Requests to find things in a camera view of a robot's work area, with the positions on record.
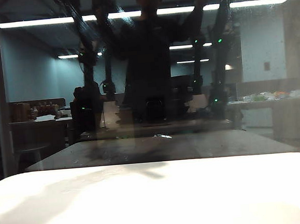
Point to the large glass window pane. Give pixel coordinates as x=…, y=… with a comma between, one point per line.
x=265, y=56

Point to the grey round stool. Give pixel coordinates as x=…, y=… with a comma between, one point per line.
x=30, y=149

